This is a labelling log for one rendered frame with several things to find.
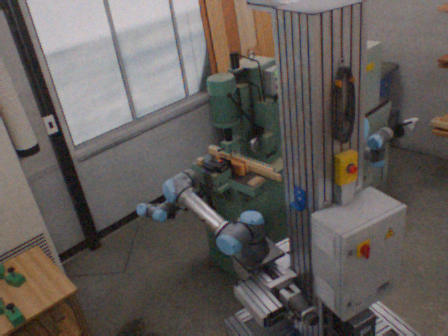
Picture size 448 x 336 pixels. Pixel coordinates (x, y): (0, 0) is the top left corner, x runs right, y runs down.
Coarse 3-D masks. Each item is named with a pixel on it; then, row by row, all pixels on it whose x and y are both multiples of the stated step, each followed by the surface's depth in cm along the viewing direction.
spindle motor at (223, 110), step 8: (208, 80) 269; (216, 80) 267; (224, 80) 265; (232, 80) 268; (208, 88) 272; (216, 88) 267; (224, 88) 266; (232, 88) 269; (216, 96) 270; (224, 96) 269; (232, 96) 271; (216, 104) 273; (224, 104) 272; (232, 104) 274; (216, 112) 276; (224, 112) 274; (232, 112) 276; (216, 120) 280; (224, 120) 277; (232, 120) 278
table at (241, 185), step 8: (208, 160) 309; (192, 168) 310; (200, 168) 303; (232, 176) 286; (240, 176) 285; (248, 176) 283; (264, 176) 281; (232, 184) 283; (240, 184) 277; (248, 184) 275; (264, 184) 275; (272, 184) 281; (248, 192) 275; (256, 192) 272
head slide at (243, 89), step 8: (240, 88) 277; (248, 88) 282; (240, 96) 279; (248, 96) 284; (240, 104) 283; (248, 104) 286; (240, 112) 286; (248, 112) 288; (240, 120) 289; (232, 128) 299; (240, 128) 293; (248, 128) 293; (248, 136) 295; (248, 144) 297
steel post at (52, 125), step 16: (0, 0) 280; (16, 0) 286; (16, 16) 289; (16, 32) 292; (16, 48) 301; (32, 48) 302; (32, 64) 304; (32, 80) 308; (48, 96) 319; (48, 112) 320; (48, 128) 322; (64, 144) 338; (64, 160) 341; (64, 176) 348; (80, 192) 359; (80, 208) 363; (80, 224) 374; (96, 240) 383
